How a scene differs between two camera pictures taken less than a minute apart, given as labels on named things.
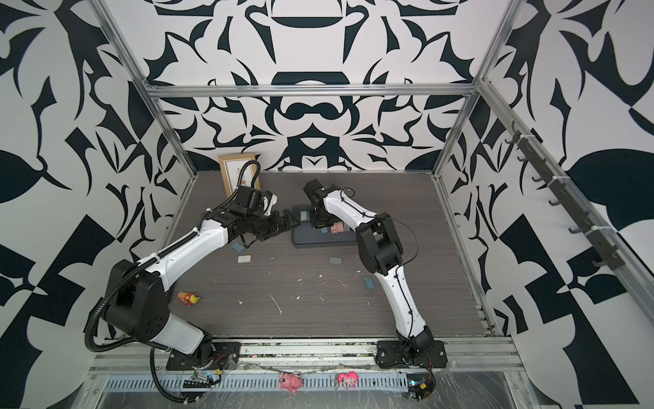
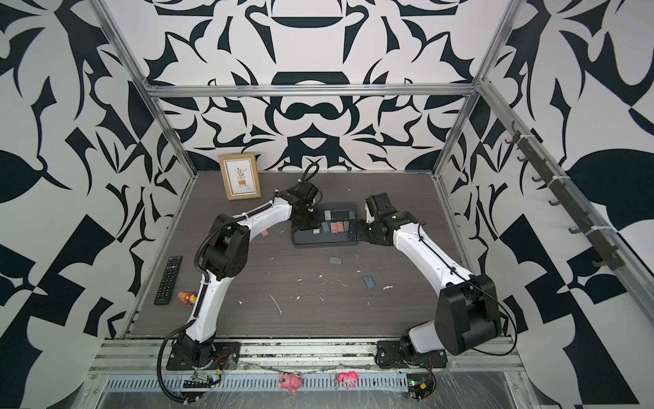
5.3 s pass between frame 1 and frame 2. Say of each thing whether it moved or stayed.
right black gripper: moved
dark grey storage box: stayed
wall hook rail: stayed
